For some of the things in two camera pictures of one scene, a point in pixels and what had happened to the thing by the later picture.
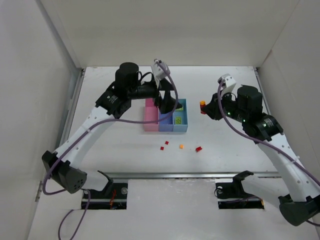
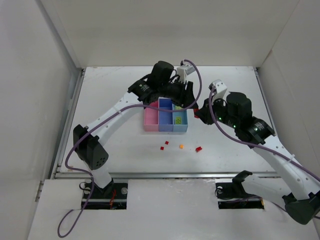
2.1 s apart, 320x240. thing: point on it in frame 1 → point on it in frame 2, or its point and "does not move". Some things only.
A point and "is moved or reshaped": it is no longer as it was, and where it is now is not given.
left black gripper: x=161 y=93 → x=186 y=92
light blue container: x=180 y=118 does not move
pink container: x=151 y=113 does not move
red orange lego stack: x=202 y=104 is moved or reshaped
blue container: x=167 y=124 does not move
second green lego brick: x=178 y=120 does not move
